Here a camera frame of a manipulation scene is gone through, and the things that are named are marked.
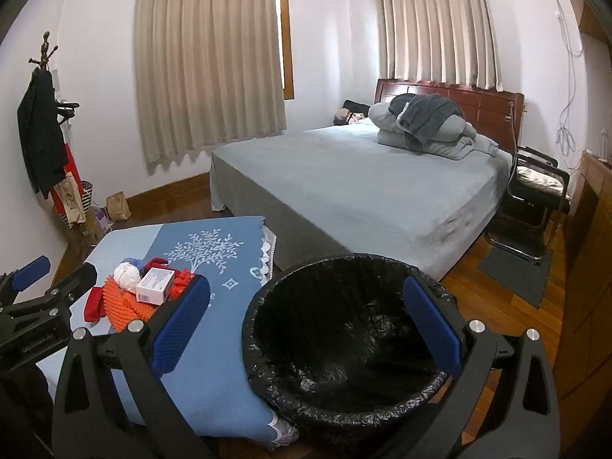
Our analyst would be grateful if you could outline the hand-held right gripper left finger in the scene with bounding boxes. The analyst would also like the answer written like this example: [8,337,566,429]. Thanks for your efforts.
[52,275,213,459]

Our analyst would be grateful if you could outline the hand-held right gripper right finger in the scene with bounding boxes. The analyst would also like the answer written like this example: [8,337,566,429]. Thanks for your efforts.
[368,275,561,459]

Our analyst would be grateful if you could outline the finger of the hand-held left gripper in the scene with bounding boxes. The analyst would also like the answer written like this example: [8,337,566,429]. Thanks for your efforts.
[0,255,51,307]
[0,262,99,327]

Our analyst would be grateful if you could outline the small white box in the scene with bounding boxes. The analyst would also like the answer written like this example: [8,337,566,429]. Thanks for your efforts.
[135,268,175,305]

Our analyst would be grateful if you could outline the trash bin with black bag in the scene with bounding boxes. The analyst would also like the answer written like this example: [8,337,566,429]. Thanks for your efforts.
[241,254,460,459]

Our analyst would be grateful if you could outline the blue tree-print tablecloth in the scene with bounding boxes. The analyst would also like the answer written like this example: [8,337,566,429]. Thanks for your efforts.
[36,215,299,445]

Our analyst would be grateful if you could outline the beige tote bag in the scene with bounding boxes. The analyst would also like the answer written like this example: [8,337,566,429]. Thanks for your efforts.
[52,172,89,228]

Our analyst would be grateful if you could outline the striped bag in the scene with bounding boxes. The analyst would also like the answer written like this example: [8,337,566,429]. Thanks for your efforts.
[80,180,95,221]

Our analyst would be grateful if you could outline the brown paper bag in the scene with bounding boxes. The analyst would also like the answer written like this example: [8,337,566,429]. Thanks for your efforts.
[106,191,132,221]

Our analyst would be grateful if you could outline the dark grey floor mat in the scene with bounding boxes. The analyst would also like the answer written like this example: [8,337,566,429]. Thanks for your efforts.
[478,246,554,308]

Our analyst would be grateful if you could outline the white lace cloth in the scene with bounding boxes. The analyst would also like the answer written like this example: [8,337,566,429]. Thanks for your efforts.
[262,228,279,269]

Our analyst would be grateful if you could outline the black coat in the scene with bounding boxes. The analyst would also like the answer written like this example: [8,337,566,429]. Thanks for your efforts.
[18,69,68,200]

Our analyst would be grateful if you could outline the bed with grey sheet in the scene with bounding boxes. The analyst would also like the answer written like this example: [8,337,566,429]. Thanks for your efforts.
[210,119,514,283]

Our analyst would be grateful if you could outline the black office chair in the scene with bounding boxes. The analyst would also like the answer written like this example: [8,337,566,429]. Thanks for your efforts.
[484,146,572,263]

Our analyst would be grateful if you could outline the pile of pillows and blankets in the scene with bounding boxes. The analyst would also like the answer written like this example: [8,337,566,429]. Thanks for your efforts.
[368,100,479,161]

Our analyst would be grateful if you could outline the light grey pillow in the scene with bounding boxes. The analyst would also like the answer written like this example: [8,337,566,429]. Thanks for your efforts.
[473,134,501,156]

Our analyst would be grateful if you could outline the dark grey blanket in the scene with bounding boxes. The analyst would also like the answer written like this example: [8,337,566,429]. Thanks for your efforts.
[388,94,464,144]

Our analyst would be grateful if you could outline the wooden coat rack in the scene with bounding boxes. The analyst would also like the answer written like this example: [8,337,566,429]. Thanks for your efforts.
[28,30,60,75]

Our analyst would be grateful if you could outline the wooden headboard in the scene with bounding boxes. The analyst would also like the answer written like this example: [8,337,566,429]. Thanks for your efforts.
[374,78,525,154]

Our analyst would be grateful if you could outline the black bag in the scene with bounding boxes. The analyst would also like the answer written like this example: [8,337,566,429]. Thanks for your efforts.
[342,100,374,118]

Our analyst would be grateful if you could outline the wide beige curtain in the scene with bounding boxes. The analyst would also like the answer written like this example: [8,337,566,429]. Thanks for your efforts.
[134,0,288,175]

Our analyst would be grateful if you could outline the narrow beige curtain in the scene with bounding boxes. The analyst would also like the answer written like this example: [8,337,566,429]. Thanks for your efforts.
[380,0,504,91]

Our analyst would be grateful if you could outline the wooden wall unit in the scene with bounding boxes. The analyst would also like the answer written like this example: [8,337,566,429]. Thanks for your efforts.
[555,0,612,441]

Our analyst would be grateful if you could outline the white wall cables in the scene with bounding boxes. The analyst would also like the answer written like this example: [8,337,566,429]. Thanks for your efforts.
[549,0,585,156]

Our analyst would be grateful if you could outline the wooden window frame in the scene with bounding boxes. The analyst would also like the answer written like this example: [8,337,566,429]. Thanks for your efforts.
[275,0,296,101]

